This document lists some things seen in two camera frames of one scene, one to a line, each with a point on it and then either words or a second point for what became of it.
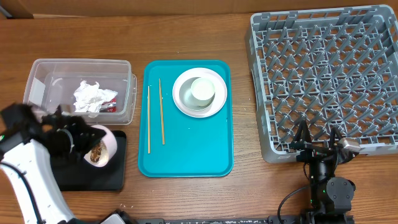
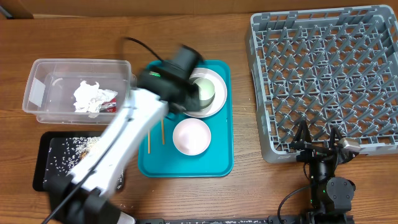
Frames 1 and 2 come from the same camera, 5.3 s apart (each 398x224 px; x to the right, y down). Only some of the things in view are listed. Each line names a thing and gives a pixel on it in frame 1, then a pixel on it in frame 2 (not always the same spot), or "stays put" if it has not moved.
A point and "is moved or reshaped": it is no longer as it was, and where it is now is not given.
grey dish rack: (333, 68) stays put
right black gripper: (311, 150) stays put
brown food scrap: (96, 152) is moved or reshaped
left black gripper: (89, 134) -> (194, 103)
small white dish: (109, 149) is moved or reshaped
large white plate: (221, 92) stays put
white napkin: (89, 98) stays put
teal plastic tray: (172, 144) stays put
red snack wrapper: (109, 106) stays put
